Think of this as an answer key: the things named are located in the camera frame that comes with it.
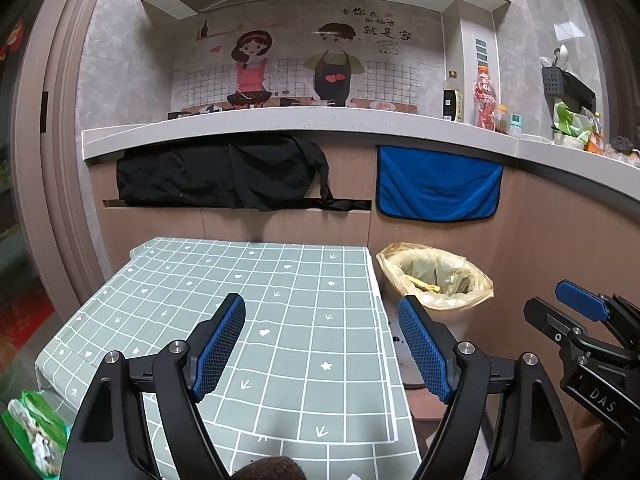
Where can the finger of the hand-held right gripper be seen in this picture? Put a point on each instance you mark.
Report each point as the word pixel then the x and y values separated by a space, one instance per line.
pixel 550 317
pixel 582 300

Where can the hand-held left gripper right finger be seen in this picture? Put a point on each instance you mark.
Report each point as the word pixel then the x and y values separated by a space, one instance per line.
pixel 427 355

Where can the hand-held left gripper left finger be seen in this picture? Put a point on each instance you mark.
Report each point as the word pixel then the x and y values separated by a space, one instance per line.
pixel 215 355

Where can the waste bin with yellow bag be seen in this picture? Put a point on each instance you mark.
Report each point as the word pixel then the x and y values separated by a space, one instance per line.
pixel 480 287

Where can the green grid tablecloth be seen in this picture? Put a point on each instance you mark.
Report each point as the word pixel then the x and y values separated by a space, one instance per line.
pixel 300 320

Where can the dark fuzzy object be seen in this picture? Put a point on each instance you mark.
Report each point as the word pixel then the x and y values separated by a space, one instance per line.
pixel 267 470

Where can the orange packet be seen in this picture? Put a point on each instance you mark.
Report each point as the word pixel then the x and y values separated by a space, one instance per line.
pixel 594 140

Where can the blue towel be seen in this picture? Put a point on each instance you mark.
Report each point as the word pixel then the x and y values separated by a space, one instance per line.
pixel 440 185

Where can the green vegetable bags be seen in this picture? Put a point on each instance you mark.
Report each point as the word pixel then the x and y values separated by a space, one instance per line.
pixel 570 125

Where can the black cloth bag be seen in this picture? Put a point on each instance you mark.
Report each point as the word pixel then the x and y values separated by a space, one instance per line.
pixel 215 175

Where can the small teal bottle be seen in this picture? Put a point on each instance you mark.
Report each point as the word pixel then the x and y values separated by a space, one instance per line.
pixel 516 126

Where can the green plastic bag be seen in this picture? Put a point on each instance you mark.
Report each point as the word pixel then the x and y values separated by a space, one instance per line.
pixel 35 425

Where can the small brown jar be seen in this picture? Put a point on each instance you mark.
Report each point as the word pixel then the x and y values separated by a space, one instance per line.
pixel 501 121

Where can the black utensil holder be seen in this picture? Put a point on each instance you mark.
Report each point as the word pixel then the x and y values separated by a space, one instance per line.
pixel 552 80
pixel 580 92

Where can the red drink bottle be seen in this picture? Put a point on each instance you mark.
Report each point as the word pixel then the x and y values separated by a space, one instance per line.
pixel 485 100

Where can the dark sauce bottle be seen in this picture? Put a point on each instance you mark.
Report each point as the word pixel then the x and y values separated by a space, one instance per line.
pixel 452 102

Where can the grey stone kitchen counter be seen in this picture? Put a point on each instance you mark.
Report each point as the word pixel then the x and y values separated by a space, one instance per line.
pixel 350 122

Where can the red hanging decoration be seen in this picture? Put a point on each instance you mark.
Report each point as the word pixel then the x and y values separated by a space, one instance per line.
pixel 12 37

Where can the brown door frame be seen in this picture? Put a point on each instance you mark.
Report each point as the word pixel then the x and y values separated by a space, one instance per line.
pixel 60 160

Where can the white wall heater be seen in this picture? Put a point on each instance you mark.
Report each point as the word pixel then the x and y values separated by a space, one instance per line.
pixel 475 35

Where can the black wall plate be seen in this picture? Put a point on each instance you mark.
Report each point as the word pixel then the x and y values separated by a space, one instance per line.
pixel 45 112

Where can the cartoon couple wall sticker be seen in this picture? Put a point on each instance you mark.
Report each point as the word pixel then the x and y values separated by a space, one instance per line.
pixel 290 40

